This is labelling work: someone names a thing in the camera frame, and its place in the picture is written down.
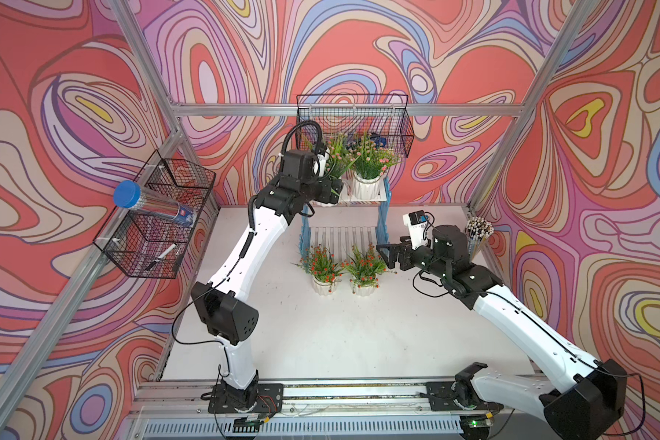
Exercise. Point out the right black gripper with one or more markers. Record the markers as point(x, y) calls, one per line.
point(404, 248)

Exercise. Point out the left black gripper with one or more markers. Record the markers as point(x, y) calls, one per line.
point(325, 195)

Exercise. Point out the pink flower pot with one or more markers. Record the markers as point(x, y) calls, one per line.
point(370, 168)
point(339, 158)

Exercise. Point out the red flower pot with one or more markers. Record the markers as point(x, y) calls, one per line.
point(319, 262)
point(364, 268)

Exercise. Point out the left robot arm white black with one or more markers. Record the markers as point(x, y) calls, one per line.
point(223, 304)

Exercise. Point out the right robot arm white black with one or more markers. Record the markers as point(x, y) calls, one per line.
point(580, 396)

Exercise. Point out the blue white wooden plant rack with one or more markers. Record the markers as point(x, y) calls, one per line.
point(352, 223)

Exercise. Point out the pencil holder with pencils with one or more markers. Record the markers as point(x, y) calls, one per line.
point(477, 230)

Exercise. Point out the blue stapler in basket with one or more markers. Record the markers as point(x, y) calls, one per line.
point(380, 142)

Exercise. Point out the white pen in basket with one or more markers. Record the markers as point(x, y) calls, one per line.
point(161, 257)

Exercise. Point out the clear tube blue cap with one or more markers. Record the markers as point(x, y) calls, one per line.
point(130, 195)

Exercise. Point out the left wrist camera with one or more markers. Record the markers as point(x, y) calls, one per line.
point(321, 164)

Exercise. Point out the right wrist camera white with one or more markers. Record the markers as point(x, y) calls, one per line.
point(417, 223)

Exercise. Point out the black wire basket back wall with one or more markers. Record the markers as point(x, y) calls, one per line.
point(353, 114)

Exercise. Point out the black wire basket wall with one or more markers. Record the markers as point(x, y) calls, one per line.
point(138, 238)
point(353, 114)

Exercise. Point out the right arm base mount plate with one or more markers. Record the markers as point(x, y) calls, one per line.
point(451, 396)

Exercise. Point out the black wire basket left wall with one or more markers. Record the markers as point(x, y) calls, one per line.
point(138, 238)

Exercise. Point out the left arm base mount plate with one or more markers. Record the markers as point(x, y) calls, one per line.
point(265, 398)

